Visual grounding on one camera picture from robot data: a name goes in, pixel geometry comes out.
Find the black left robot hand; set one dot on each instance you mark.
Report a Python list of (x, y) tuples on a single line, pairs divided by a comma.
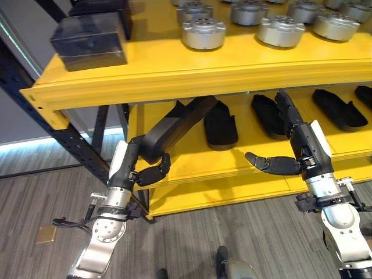
[(122, 162)]

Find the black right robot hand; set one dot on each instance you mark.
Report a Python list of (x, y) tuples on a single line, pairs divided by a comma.
[(308, 145)]

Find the black sole-shaped part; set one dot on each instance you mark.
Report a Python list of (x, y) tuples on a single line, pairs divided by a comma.
[(266, 116), (221, 128), (337, 112), (364, 96), (174, 128)]

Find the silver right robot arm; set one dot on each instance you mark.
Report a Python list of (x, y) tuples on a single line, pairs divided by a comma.
[(346, 226)]

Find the yellow metal shelf board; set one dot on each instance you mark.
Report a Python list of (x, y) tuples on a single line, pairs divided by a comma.
[(180, 69), (203, 162)]

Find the dark glossy box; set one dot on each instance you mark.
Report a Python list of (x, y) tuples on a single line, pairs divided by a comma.
[(90, 43), (122, 8)]

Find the brass floor plate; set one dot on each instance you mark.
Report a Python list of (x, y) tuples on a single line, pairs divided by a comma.
[(46, 234)]

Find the silver round motor part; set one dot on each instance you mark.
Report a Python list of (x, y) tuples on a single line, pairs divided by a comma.
[(194, 10), (335, 27), (332, 3), (203, 33), (306, 11), (249, 11), (280, 32), (357, 10)]

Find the dark left robot foot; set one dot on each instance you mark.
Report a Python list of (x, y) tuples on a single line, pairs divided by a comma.
[(162, 273)]

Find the dark robot foot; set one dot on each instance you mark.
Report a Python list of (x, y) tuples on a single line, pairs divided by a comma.
[(221, 258), (162, 273)]

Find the dark right robot foot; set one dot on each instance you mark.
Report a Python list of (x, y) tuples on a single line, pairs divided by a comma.
[(221, 258)]

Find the silver robot leg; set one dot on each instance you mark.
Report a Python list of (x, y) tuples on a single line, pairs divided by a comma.
[(239, 270)]

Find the black metal rack frame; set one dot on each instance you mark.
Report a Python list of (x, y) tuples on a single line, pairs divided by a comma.
[(78, 145)]

